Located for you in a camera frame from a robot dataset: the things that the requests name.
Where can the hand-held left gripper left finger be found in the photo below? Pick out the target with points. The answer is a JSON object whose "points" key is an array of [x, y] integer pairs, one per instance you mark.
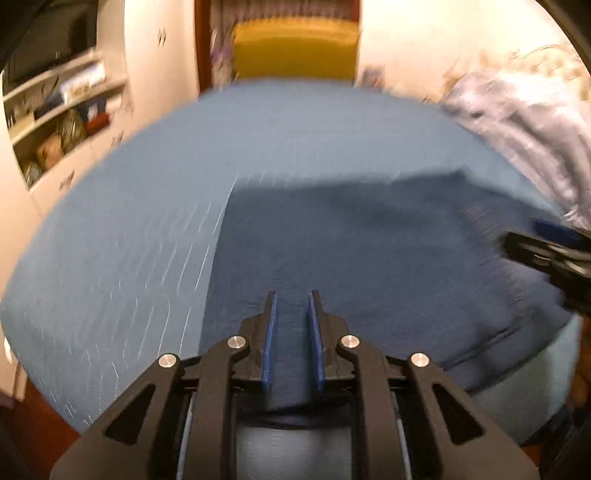
{"points": [[269, 344]]}

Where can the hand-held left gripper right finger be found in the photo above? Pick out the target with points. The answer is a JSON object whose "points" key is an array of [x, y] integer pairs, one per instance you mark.
{"points": [[316, 344]]}

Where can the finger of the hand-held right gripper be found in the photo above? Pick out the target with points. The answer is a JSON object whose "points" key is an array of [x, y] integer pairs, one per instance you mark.
{"points": [[526, 249], [556, 231]]}

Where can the blue denim pants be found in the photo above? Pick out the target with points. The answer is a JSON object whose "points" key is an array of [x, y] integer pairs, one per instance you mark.
{"points": [[369, 258]]}

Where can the grey star-print duvet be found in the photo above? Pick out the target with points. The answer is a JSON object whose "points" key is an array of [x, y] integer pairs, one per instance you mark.
{"points": [[526, 124]]}

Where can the bed with blue quilted cover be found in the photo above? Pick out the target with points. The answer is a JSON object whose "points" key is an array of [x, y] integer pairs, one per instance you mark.
{"points": [[138, 221]]}

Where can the dark blue box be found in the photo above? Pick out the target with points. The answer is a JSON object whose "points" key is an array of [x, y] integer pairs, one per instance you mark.
{"points": [[94, 115]]}

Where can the yellow-green bag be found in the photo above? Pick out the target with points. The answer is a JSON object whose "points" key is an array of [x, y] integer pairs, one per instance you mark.
{"points": [[69, 134]]}

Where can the yellow cushion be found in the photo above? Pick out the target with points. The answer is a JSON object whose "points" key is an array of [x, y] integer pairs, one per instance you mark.
{"points": [[295, 48]]}

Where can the lace curtain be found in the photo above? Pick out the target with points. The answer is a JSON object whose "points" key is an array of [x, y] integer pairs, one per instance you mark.
{"points": [[221, 50]]}

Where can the white flat box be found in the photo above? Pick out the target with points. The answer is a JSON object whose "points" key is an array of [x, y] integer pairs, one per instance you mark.
{"points": [[83, 82]]}

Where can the black television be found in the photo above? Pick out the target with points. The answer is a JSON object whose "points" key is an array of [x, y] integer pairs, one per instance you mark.
{"points": [[51, 44]]}

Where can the white wall cabinet with shelves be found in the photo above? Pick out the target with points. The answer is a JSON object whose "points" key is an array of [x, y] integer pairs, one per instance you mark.
{"points": [[74, 115]]}

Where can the brown wooden door frame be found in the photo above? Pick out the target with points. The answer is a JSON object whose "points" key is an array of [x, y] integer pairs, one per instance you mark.
{"points": [[202, 44]]}

